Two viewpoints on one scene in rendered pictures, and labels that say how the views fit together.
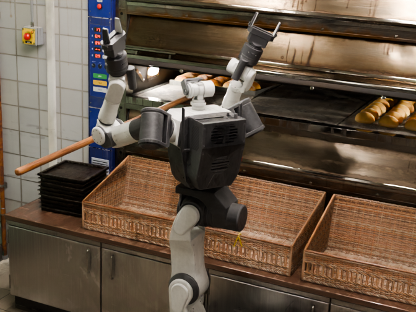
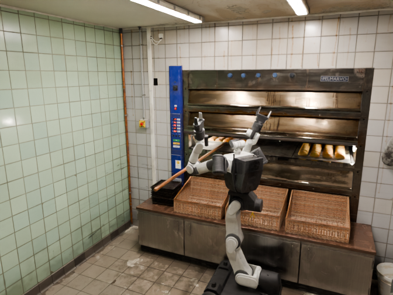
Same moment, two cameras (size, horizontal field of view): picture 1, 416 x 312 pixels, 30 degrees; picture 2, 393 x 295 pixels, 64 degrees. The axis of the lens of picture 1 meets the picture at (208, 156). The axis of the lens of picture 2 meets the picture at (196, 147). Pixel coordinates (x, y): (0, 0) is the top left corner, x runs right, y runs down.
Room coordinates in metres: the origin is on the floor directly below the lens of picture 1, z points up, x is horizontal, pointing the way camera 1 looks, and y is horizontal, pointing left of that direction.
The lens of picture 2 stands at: (0.49, 0.45, 2.05)
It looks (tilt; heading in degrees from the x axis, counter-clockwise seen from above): 13 degrees down; 359
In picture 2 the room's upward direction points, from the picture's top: straight up
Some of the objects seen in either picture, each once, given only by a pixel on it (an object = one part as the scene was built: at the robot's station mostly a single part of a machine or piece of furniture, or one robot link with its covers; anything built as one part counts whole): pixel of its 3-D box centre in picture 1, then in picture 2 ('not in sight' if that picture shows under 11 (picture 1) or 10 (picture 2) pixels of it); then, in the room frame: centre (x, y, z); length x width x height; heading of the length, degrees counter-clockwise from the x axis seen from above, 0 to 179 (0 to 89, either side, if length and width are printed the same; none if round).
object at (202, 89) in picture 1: (199, 92); (238, 146); (3.07, 0.04, 1.46); 0.10 x 0.07 x 0.09; 121
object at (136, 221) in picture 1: (150, 199); (204, 196); (3.82, 0.29, 0.72); 0.56 x 0.49 x 0.28; 66
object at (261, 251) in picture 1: (255, 221); (257, 204); (3.57, -0.25, 0.72); 0.56 x 0.49 x 0.28; 64
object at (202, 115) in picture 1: (204, 144); (241, 170); (3.02, 0.02, 1.26); 0.34 x 0.30 x 0.36; 121
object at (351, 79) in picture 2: not in sight; (266, 79); (3.84, -0.36, 1.99); 1.80 x 0.08 x 0.21; 65
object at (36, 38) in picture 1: (32, 35); (143, 123); (4.41, 1.03, 1.46); 0.10 x 0.07 x 0.10; 65
